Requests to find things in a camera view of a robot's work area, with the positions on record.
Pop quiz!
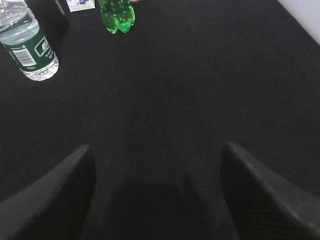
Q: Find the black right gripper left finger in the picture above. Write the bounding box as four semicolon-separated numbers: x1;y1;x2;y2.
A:
0;145;97;240

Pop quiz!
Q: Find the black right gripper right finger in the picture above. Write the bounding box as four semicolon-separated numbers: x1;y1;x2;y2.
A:
219;142;320;240

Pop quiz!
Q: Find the clear water bottle green label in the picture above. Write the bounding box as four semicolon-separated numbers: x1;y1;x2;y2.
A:
0;0;59;82

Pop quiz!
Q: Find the black mug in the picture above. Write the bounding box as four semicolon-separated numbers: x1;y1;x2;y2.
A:
25;0;69;40

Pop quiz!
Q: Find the green soda bottle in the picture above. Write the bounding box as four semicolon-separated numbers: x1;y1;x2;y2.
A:
98;0;136;34

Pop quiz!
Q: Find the white paper card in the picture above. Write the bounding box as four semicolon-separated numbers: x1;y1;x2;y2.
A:
66;0;96;13

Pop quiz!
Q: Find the brown bottle base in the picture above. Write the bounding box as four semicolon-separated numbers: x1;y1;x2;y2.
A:
130;0;144;4

